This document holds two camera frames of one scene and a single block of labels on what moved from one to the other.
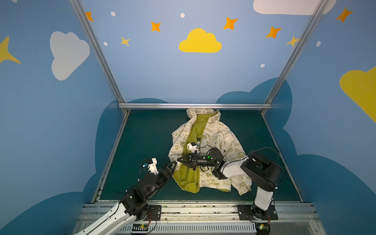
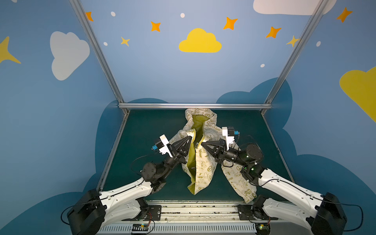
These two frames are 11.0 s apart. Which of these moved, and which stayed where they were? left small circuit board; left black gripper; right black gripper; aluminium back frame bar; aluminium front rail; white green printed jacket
Moved: white green printed jacket; left black gripper; right black gripper
Stayed: aluminium front rail; aluminium back frame bar; left small circuit board
